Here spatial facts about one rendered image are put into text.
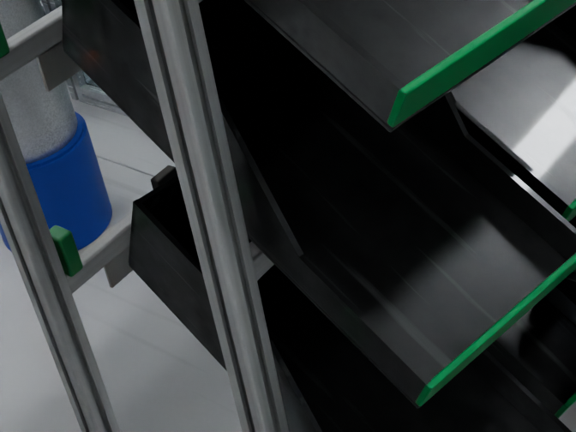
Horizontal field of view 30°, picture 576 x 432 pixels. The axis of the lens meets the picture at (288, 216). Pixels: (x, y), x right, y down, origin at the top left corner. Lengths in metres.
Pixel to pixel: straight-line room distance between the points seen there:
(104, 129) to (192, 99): 1.26
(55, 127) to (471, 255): 0.90
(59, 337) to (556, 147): 0.33
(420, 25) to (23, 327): 1.00
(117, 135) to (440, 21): 1.27
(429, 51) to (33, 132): 0.98
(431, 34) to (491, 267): 0.16
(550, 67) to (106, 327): 0.80
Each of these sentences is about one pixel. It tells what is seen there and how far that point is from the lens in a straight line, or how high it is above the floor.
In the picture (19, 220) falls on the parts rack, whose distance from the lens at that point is 0.66.
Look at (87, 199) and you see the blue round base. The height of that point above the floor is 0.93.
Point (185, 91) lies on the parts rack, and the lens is 0.47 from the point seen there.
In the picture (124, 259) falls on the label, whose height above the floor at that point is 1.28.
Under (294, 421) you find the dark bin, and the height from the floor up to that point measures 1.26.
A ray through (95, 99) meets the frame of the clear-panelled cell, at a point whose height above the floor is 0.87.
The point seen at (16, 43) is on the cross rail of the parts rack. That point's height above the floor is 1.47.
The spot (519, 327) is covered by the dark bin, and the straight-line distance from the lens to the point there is 0.75.
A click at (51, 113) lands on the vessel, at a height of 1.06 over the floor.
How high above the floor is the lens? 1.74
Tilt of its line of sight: 37 degrees down
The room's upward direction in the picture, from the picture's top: 10 degrees counter-clockwise
